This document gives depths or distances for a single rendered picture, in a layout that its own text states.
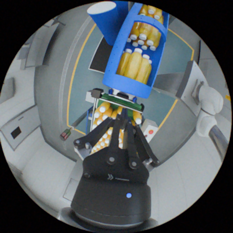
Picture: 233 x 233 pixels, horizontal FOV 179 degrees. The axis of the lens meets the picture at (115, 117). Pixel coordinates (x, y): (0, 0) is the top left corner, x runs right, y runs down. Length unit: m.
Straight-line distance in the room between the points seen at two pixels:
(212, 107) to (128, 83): 0.60
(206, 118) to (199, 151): 2.24
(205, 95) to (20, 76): 3.91
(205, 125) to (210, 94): 0.22
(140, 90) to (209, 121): 0.56
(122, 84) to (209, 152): 2.76
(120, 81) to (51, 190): 4.63
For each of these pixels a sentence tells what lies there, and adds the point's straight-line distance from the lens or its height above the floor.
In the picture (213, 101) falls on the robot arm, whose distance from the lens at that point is 0.65.
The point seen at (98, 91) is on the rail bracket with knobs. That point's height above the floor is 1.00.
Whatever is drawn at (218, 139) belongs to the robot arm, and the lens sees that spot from 0.62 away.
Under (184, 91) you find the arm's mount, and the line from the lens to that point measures 0.65.
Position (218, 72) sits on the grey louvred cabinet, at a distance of 2.12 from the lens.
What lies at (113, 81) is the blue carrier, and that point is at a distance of 0.33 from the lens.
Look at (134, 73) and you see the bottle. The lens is 0.39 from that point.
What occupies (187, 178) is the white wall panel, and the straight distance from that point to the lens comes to 2.98.
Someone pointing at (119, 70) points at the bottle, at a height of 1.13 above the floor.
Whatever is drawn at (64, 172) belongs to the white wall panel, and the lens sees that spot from 4.48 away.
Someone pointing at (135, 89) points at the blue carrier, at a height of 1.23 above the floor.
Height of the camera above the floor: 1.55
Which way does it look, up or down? 62 degrees down
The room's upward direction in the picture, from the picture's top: 164 degrees counter-clockwise
